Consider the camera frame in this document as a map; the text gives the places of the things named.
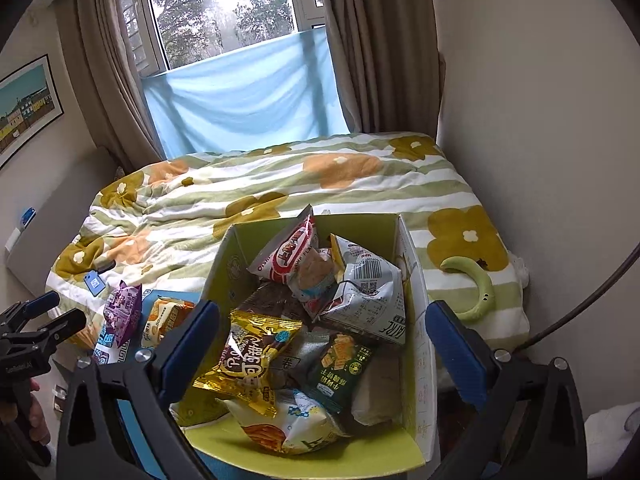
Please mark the grey-green potato chip bag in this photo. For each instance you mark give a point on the grey-green potato chip bag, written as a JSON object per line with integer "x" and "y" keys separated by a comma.
{"x": 300, "y": 360}

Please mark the dark green snack packet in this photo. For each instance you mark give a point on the dark green snack packet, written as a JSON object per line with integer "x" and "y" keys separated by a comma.
{"x": 340, "y": 365}

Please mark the yellow white snack bag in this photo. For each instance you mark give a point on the yellow white snack bag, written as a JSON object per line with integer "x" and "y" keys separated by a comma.
{"x": 280, "y": 425}

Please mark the white grey snack packet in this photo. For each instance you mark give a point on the white grey snack packet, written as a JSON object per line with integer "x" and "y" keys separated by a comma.
{"x": 365, "y": 305}

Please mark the small blue white object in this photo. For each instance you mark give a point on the small blue white object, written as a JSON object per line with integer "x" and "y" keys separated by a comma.
{"x": 27, "y": 216}

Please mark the light blue window cloth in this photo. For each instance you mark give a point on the light blue window cloth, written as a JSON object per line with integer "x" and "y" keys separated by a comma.
{"x": 240, "y": 100}

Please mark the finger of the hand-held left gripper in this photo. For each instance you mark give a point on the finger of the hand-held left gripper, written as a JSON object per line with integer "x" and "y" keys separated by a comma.
{"x": 35, "y": 305}
{"x": 62, "y": 327}

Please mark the orange snack packet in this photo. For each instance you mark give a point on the orange snack packet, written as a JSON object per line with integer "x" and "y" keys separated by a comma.
{"x": 162, "y": 322}

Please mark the gold snack packet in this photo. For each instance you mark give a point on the gold snack packet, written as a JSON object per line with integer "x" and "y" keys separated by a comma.
{"x": 245, "y": 360}

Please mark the white cloth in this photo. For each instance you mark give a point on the white cloth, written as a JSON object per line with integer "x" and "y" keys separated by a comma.
{"x": 610, "y": 430}

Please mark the framed wall picture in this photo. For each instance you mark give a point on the framed wall picture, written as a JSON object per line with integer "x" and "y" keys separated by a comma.
{"x": 25, "y": 105}

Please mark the brown curtain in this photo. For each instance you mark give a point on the brown curtain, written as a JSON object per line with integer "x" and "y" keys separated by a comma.
{"x": 110, "y": 85}
{"x": 380, "y": 50}

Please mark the floral striped blanket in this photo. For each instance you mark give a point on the floral striped blanket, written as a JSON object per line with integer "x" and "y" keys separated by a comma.
{"x": 300, "y": 185}

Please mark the dark brown snack packet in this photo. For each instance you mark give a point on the dark brown snack packet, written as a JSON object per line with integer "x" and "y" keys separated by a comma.
{"x": 270, "y": 305}

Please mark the grey padded headboard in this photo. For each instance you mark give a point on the grey padded headboard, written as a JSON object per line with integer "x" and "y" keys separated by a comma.
{"x": 60, "y": 200}

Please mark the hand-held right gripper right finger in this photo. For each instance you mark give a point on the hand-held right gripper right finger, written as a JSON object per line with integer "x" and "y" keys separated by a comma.
{"x": 460, "y": 355}

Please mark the person's left hand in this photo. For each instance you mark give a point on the person's left hand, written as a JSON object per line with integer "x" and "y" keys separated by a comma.
{"x": 40, "y": 415}

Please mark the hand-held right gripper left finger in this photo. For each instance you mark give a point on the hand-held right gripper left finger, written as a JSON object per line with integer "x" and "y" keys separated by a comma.
{"x": 190, "y": 345}

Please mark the white wall plate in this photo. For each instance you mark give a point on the white wall plate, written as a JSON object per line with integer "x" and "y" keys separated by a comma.
{"x": 14, "y": 239}

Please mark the blue white snack packet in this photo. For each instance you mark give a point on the blue white snack packet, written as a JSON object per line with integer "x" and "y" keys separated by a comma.
{"x": 107, "y": 350}

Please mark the red white snack bag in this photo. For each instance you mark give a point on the red white snack bag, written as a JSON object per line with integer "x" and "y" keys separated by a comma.
{"x": 290, "y": 255}

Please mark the green cardboard box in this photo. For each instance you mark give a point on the green cardboard box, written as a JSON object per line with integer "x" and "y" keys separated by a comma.
{"x": 235, "y": 260}

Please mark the window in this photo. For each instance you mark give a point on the window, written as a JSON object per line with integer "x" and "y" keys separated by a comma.
{"x": 215, "y": 10}

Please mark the green crescent-shaped device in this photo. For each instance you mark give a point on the green crescent-shaped device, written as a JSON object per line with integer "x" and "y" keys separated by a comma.
{"x": 480, "y": 300}

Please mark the purple snack packet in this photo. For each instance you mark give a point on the purple snack packet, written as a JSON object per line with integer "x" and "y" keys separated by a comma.
{"x": 122, "y": 310}

